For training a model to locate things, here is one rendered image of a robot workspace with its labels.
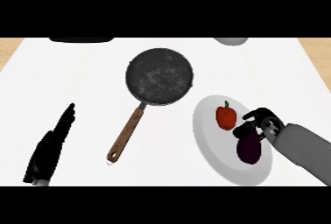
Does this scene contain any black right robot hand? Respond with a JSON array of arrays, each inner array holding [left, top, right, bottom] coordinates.
[[232, 107, 285, 142]]

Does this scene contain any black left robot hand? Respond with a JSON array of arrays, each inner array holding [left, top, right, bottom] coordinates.
[[22, 102, 78, 186]]

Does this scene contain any dark purple eggplant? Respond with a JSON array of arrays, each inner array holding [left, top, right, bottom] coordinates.
[[235, 132, 263, 165]]

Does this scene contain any white oval plate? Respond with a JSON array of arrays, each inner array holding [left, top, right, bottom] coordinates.
[[191, 94, 275, 186]]

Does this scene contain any red bell pepper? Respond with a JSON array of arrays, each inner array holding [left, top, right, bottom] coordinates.
[[214, 100, 238, 131]]

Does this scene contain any grey round bowl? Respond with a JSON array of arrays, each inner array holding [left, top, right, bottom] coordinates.
[[213, 37, 251, 46]]

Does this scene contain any black flat appliance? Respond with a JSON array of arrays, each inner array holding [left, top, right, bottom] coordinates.
[[47, 37, 115, 44]]

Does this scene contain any dark pan with wooden handle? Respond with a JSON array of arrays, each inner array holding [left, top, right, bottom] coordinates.
[[106, 47, 195, 165]]

